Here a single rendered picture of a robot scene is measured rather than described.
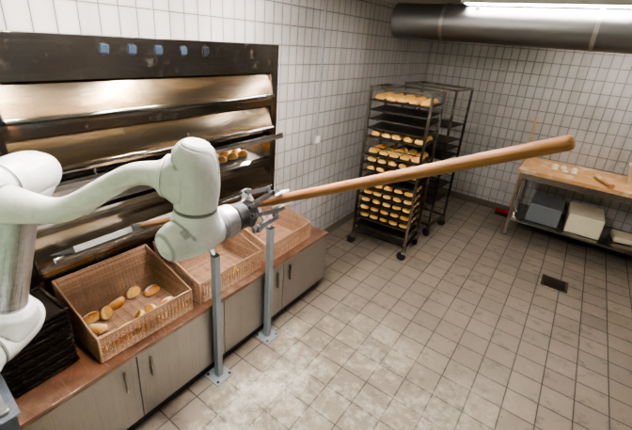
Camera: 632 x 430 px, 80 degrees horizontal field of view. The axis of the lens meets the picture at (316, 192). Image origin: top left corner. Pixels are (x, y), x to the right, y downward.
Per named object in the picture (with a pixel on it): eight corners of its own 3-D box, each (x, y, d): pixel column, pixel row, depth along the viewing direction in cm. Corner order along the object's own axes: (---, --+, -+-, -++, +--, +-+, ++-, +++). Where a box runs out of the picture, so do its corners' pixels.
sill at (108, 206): (23, 231, 193) (21, 225, 191) (264, 160, 331) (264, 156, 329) (27, 236, 190) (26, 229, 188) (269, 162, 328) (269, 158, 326)
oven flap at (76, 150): (15, 181, 178) (1, 138, 175) (270, 128, 315) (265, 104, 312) (18, 180, 175) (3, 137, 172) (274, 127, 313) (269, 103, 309)
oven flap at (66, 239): (38, 272, 198) (25, 236, 194) (269, 186, 335) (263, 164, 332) (41, 273, 195) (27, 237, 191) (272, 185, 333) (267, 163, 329)
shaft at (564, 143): (577, 148, 70) (574, 132, 70) (576, 151, 68) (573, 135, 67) (147, 227, 179) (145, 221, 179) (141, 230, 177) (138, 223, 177)
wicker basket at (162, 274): (57, 321, 213) (48, 280, 203) (150, 278, 256) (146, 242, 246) (101, 366, 188) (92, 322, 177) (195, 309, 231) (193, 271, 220)
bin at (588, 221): (562, 230, 458) (569, 213, 449) (564, 217, 497) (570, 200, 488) (598, 240, 440) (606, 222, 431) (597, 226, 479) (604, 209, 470)
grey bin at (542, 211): (524, 219, 480) (529, 202, 471) (529, 208, 519) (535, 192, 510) (556, 229, 462) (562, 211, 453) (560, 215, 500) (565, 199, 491)
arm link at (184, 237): (228, 251, 97) (230, 207, 92) (175, 278, 85) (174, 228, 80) (200, 234, 103) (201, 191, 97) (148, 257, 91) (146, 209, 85)
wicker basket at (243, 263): (153, 276, 258) (150, 240, 248) (217, 245, 302) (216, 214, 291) (200, 306, 234) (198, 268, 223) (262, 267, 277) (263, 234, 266)
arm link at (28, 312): (-43, 360, 124) (10, 315, 144) (6, 376, 125) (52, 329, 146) (-37, 153, 96) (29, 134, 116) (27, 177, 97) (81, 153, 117)
